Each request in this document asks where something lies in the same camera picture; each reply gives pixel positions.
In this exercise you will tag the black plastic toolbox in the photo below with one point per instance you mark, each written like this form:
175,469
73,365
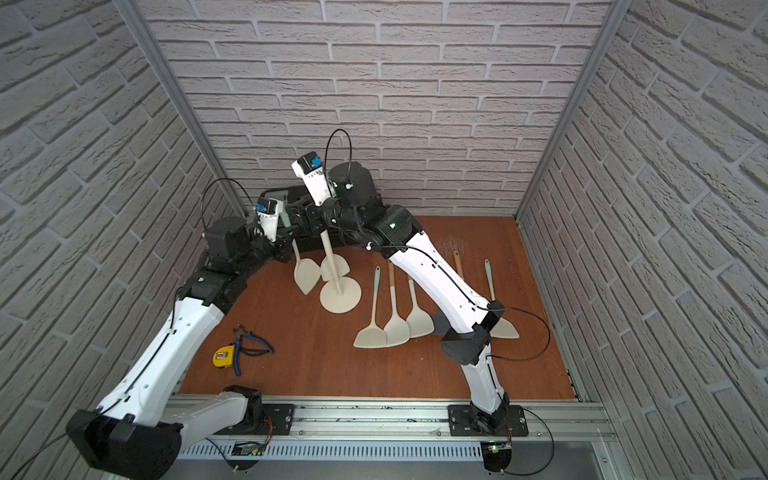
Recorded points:
288,204

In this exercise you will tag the cream utensil rack stand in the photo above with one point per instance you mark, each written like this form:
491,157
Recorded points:
340,294

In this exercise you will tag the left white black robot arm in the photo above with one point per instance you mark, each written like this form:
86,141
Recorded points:
130,434

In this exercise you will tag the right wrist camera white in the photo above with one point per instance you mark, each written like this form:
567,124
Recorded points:
310,169

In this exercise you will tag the yellow tape measure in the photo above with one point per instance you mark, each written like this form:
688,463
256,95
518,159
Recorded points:
223,358

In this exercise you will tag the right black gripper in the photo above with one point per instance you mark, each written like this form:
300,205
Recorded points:
308,219

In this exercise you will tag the cream slotted turner wooden handle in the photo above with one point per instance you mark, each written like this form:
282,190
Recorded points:
418,320

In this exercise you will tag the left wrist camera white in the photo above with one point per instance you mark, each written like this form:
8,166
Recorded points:
269,211

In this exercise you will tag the cream spoon green handle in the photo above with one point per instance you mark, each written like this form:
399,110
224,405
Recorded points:
503,329

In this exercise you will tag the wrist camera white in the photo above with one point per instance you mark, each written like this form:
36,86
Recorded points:
310,169
269,211

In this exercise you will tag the cream spatula green handle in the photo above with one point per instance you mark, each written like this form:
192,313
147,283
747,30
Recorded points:
307,272
372,336

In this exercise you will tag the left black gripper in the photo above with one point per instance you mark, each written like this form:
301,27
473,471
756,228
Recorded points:
282,241

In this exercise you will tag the grey spatula green handle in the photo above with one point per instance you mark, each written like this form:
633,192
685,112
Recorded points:
441,324

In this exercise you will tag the cream ladle wooden handle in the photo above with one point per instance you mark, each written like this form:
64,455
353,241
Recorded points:
458,263

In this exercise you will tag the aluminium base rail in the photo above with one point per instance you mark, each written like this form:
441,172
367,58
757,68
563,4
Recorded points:
377,429

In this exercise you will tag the cream spatula wooden handle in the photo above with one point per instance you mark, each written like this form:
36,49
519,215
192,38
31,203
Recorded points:
396,329

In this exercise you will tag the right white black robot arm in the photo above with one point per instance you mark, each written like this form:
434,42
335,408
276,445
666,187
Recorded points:
346,199

